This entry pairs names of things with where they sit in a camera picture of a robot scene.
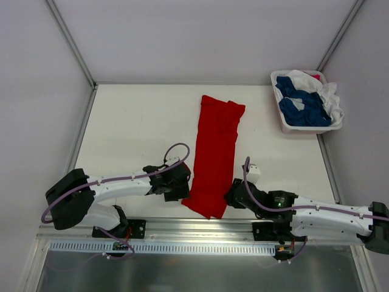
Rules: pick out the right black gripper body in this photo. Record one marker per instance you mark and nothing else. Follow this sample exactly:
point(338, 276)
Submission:
point(232, 194)

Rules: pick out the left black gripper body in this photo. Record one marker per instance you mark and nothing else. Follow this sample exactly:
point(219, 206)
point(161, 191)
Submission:
point(181, 181)

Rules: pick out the red t shirt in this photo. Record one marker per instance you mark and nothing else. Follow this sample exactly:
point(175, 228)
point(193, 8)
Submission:
point(214, 159)

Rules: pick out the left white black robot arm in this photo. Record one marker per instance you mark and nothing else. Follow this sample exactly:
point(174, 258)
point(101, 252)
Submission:
point(77, 199)

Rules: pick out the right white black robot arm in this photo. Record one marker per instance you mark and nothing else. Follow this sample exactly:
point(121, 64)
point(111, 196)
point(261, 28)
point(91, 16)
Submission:
point(285, 217)

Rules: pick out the white laundry basket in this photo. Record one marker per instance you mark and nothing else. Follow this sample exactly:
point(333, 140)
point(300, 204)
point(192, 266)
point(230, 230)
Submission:
point(287, 129)

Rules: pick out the blue t shirt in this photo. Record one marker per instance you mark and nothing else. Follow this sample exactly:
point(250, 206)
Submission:
point(301, 108)

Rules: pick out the white t shirt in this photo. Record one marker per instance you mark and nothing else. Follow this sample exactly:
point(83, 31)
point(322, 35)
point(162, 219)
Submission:
point(326, 92)

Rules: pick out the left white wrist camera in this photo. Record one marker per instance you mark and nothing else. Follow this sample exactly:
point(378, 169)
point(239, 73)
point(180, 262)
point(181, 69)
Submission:
point(173, 158)

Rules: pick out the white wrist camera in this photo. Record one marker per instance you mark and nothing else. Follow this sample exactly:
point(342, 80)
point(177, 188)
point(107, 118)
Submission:
point(173, 158)
point(252, 173)

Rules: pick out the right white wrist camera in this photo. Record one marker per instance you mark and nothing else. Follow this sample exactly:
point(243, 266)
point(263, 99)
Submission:
point(252, 173)

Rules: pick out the aluminium mounting rail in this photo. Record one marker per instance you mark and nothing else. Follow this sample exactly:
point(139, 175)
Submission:
point(194, 230)

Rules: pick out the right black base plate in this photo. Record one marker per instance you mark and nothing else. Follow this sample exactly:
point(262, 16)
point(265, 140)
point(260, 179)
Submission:
point(274, 232)

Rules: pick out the white slotted cable duct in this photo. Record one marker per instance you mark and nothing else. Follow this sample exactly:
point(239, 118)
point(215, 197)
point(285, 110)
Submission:
point(164, 248)

